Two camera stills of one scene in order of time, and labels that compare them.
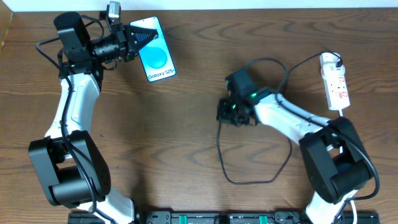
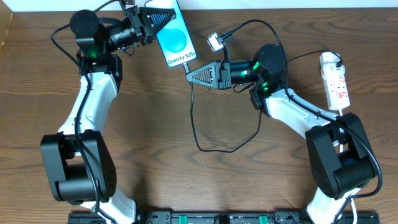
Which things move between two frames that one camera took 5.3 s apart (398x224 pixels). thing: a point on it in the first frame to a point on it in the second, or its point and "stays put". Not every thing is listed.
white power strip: x=336 y=92 stays put
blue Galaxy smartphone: x=157 y=58 to x=175 y=40
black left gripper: x=125 y=43 to x=138 y=25
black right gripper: x=227 y=111 to x=222 y=74
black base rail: x=230 y=218 stays put
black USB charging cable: x=290 y=140 to x=260 y=107
